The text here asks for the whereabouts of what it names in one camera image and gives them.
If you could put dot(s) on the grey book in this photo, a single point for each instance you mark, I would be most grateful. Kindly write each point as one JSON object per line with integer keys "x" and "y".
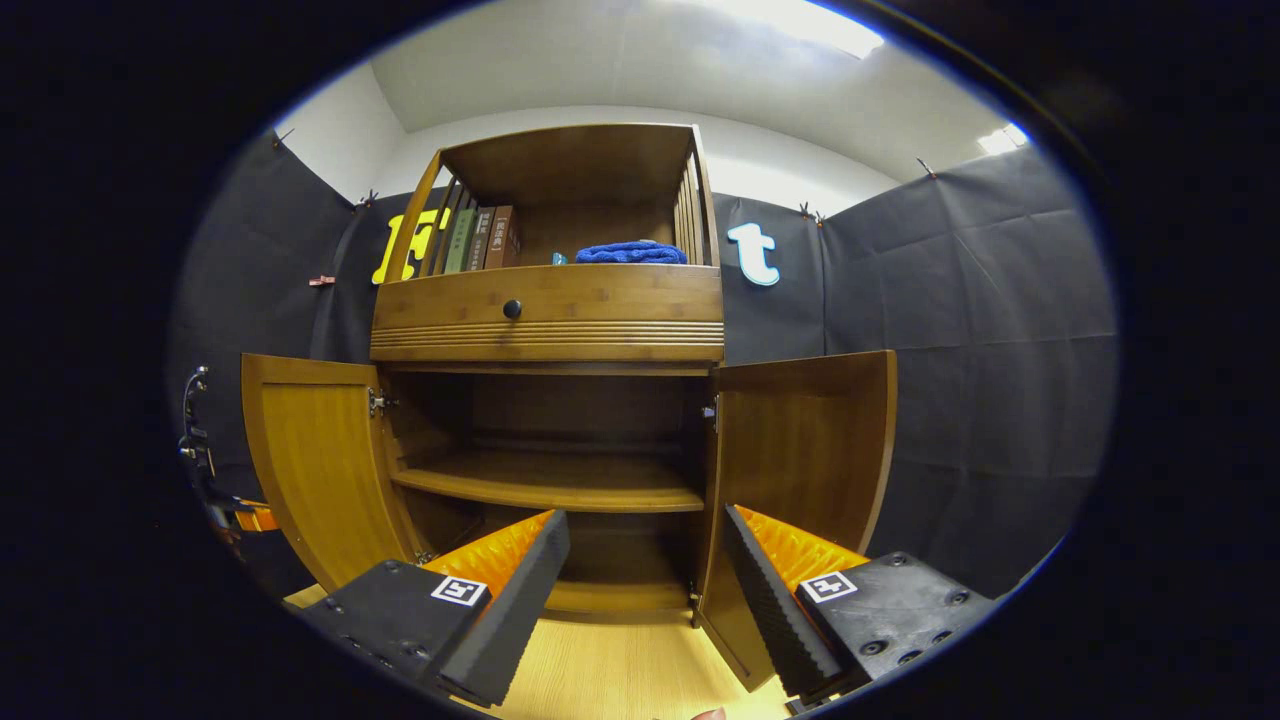
{"x": 482, "y": 235}

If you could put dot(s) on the wooden inner shelf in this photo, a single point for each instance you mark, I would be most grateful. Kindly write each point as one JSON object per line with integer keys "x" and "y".
{"x": 550, "y": 480}

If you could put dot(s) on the metal door hinge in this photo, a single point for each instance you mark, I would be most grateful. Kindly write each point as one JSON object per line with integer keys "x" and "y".
{"x": 711, "y": 412}
{"x": 380, "y": 402}

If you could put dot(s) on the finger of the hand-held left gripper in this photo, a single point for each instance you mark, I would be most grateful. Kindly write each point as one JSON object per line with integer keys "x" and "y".
{"x": 258, "y": 516}

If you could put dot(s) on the blue folded towel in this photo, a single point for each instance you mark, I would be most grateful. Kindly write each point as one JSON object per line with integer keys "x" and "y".
{"x": 630, "y": 253}

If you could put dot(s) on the black clip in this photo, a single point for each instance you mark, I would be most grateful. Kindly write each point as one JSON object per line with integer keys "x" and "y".
{"x": 283, "y": 137}
{"x": 810, "y": 213}
{"x": 927, "y": 168}
{"x": 367, "y": 200}

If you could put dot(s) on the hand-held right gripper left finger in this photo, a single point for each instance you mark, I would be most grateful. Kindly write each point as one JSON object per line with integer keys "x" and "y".
{"x": 515, "y": 610}

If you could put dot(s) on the wooden grooved drawer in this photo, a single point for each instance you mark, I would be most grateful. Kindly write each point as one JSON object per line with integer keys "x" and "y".
{"x": 620, "y": 300}

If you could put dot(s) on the black round drawer knob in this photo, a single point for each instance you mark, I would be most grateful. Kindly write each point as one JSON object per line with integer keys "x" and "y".
{"x": 512, "y": 309}

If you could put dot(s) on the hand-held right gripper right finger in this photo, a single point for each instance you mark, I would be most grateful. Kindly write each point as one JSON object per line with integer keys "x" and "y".
{"x": 770, "y": 610}

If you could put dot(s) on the small ceiling light panel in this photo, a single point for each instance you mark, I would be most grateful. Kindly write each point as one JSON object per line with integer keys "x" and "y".
{"x": 1003, "y": 138}

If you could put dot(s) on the wooden shoe cabinet door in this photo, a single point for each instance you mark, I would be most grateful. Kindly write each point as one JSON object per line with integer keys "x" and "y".
{"x": 800, "y": 440}
{"x": 320, "y": 460}

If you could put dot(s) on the brown book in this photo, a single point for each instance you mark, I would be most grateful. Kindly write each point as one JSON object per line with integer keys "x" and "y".
{"x": 503, "y": 235}

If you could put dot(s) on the wooden double-door shoe cabinet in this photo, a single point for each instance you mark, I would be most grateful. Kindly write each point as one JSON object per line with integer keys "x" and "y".
{"x": 570, "y": 165}

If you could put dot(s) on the large ceiling light panel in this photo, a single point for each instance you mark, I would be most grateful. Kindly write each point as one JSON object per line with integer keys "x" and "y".
{"x": 810, "y": 25}

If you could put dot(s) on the green book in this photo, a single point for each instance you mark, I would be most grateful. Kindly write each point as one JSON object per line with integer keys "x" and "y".
{"x": 458, "y": 240}

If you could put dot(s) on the black backdrop cloth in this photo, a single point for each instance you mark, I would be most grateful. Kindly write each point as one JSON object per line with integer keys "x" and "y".
{"x": 960, "y": 350}

